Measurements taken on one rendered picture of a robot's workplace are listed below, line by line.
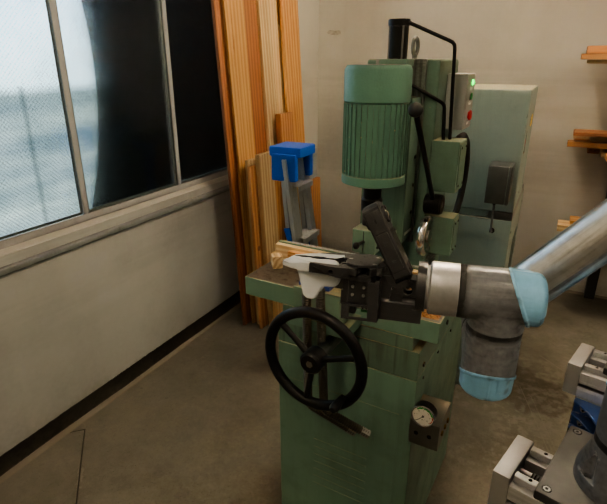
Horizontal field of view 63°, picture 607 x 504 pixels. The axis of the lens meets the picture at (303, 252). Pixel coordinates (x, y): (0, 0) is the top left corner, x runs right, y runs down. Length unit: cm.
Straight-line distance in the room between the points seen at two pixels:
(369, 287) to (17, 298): 166
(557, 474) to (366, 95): 91
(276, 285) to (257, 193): 138
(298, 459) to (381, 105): 115
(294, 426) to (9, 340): 112
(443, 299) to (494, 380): 14
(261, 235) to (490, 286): 225
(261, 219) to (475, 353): 220
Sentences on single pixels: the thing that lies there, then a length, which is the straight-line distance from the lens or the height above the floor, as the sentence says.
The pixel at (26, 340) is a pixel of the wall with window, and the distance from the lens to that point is 223.
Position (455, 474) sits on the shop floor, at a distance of 222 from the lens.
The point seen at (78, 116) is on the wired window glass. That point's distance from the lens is 233.
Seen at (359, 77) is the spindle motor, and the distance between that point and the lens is 131.
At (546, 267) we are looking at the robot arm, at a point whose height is 123.
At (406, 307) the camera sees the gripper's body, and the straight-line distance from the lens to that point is 72.
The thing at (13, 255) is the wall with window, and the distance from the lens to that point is 211.
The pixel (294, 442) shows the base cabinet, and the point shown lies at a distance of 175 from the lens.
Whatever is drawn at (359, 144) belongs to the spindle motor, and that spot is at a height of 131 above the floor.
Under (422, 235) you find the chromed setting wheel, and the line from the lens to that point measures 149.
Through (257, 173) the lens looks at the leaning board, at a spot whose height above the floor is 94.
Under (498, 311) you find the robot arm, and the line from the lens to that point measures 70.
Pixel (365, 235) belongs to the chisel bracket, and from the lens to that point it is 141.
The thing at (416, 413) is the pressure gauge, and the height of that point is 66.
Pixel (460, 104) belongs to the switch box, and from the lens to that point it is 160.
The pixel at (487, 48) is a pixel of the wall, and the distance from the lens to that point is 370.
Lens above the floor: 151
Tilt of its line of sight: 21 degrees down
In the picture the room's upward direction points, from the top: straight up
